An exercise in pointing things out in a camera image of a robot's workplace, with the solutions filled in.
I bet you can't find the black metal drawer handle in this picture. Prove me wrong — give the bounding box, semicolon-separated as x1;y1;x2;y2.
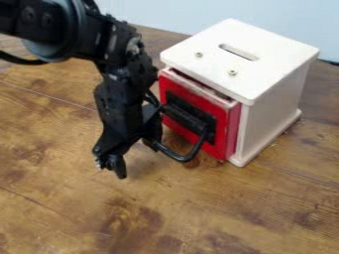
143;91;217;163

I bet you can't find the white wooden box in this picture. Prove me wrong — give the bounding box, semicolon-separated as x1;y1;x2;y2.
161;19;319;167

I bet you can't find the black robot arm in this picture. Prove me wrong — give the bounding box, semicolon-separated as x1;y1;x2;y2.
0;0;162;179

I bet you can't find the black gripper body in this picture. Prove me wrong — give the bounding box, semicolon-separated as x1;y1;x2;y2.
93;78;154;170

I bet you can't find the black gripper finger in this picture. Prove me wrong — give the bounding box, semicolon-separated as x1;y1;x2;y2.
106;154;127;180
142;115;163;152

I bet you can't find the red drawer front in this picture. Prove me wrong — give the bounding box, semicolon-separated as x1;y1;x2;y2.
159;67;243;161

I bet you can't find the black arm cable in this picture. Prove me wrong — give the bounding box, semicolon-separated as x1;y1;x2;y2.
143;90;162;108

